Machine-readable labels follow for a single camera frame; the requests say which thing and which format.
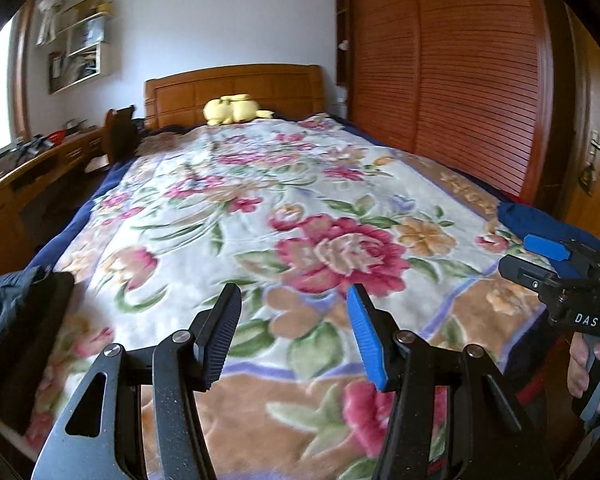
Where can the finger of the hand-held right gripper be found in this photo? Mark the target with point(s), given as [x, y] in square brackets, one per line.
[545, 247]
[522, 270]

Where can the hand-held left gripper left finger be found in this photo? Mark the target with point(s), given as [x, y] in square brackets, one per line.
[220, 340]

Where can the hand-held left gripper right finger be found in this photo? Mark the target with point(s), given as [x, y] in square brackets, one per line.
[370, 340]

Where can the blue suit jacket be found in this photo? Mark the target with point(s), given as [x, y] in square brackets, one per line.
[540, 222]

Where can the black clothes pile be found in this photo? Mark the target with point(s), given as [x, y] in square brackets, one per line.
[10, 310]

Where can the person's right hand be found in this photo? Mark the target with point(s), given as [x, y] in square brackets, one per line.
[577, 370]

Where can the floral blanket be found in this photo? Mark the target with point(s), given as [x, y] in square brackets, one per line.
[280, 185]

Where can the wooden door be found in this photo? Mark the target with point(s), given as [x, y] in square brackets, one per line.
[595, 85]

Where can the navy bed sheet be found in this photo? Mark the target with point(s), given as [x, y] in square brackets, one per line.
[80, 220]

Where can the wooden slatted wardrobe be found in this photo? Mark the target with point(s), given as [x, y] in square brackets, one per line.
[455, 85]

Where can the wooden chair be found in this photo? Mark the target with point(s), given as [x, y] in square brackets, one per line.
[122, 135]

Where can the yellow plush toy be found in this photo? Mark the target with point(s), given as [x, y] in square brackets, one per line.
[230, 110]

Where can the wooden bed headboard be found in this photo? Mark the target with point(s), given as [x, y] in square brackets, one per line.
[260, 90]

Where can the wooden desk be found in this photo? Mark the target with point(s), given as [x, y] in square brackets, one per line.
[5, 195]

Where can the red basket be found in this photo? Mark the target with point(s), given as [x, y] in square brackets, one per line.
[56, 136]

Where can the window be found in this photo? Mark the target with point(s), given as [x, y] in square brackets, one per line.
[0, 100]

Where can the white wall shelf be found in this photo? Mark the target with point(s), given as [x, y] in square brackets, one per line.
[107, 55]

